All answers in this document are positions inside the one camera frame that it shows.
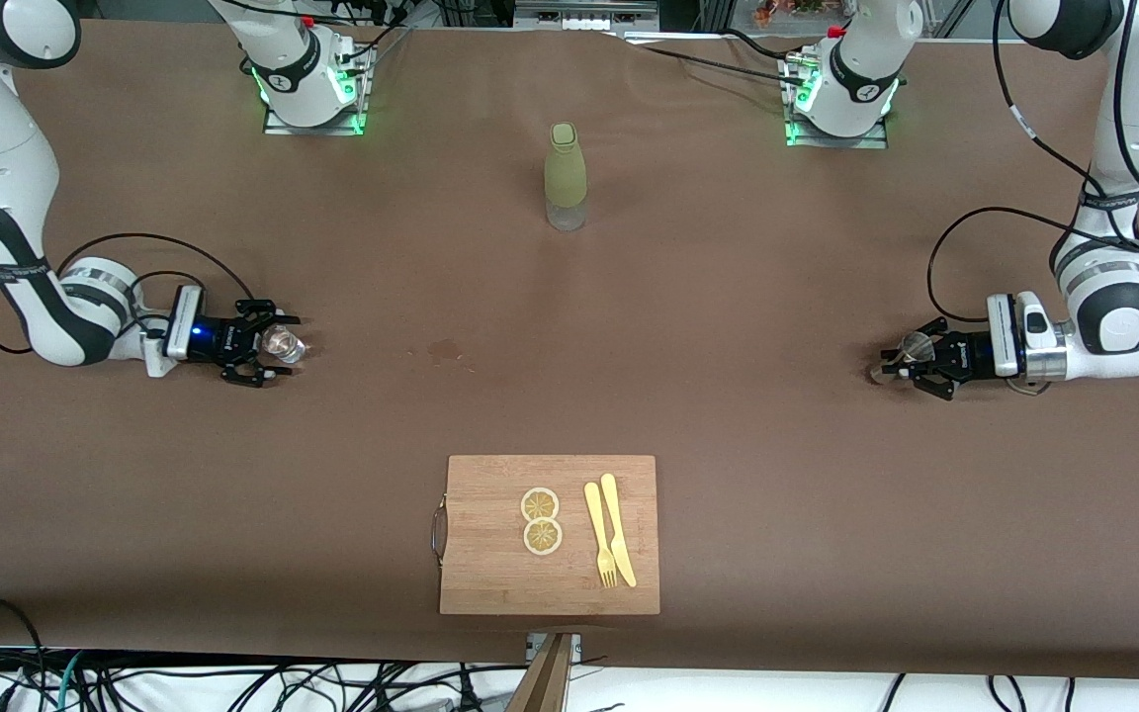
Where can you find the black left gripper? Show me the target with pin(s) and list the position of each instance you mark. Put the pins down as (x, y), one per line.
(968, 355)

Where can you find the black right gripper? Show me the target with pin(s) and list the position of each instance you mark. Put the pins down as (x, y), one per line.
(219, 340)

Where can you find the steel jigger measuring cup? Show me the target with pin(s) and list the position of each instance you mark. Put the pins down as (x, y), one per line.
(916, 346)

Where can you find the clear glass beaker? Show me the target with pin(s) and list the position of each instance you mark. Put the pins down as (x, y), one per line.
(283, 344)

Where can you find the lemon slice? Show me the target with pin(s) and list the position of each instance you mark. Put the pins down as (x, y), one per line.
(543, 537)
(540, 504)

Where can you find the wooden cutting board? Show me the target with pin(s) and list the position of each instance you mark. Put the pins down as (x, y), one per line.
(490, 574)

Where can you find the green sleeved glass bottle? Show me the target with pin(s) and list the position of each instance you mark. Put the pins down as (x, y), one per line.
(566, 173)

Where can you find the yellow plastic knife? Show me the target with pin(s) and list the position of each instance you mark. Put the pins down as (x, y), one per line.
(619, 539)

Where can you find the yellow plastic fork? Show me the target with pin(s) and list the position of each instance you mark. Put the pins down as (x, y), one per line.
(593, 509)

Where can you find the white power strip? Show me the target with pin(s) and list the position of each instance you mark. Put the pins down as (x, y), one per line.
(579, 20)

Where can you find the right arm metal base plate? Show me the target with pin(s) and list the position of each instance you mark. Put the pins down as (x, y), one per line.
(317, 130)

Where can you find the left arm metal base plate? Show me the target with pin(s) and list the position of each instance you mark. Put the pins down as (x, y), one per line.
(836, 143)

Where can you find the metal bracket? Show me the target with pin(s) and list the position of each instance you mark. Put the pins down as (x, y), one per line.
(574, 645)

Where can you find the wooden post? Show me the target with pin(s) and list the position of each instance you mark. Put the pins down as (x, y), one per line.
(545, 682)

